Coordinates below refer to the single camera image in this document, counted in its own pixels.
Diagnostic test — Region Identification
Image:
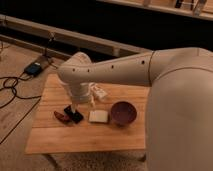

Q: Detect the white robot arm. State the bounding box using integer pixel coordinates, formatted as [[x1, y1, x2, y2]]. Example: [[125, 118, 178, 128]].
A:
[[58, 47, 213, 171]]

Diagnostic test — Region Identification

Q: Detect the dark red ceramic bowl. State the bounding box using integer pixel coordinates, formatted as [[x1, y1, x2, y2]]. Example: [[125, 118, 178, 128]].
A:
[[110, 101, 137, 126]]

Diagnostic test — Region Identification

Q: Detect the black smartphone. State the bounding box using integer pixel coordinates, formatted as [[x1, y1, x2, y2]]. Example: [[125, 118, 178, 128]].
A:
[[64, 106, 84, 124]]

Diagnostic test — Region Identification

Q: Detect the black power adapter box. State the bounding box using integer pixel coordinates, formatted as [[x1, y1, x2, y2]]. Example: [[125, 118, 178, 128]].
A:
[[24, 63, 42, 76]]

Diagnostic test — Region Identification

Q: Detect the white square sponge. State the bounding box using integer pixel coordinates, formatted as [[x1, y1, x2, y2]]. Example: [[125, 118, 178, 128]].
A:
[[89, 110, 108, 123]]

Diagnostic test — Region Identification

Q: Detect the wooden bench rail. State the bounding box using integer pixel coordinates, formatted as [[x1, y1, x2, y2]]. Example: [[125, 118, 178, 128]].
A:
[[0, 14, 147, 57]]

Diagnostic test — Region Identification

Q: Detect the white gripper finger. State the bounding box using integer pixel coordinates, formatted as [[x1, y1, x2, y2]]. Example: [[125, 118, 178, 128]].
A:
[[71, 103, 77, 113], [89, 97, 96, 108]]

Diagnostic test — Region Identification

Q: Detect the wooden table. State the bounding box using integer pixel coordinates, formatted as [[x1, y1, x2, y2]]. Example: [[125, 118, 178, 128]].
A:
[[25, 74, 149, 154]]

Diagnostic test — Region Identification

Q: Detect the black cable on floor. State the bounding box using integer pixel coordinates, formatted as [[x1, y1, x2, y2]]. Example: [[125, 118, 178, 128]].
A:
[[0, 56, 68, 145]]

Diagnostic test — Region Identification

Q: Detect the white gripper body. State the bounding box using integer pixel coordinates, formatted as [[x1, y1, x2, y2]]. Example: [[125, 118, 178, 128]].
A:
[[69, 83, 108, 104]]

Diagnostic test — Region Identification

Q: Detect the dark red curved object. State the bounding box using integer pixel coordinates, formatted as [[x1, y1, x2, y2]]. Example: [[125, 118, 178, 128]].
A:
[[54, 111, 70, 123]]

